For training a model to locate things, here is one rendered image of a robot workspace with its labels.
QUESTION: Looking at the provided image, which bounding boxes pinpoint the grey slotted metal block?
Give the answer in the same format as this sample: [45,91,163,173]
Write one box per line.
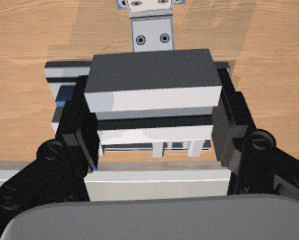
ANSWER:
[84,48,222,145]

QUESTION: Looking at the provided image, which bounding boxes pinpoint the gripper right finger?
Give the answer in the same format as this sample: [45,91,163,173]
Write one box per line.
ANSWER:
[211,68,299,201]

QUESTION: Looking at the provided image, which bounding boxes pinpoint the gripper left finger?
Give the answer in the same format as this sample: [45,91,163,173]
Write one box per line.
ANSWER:
[0,75,100,238]

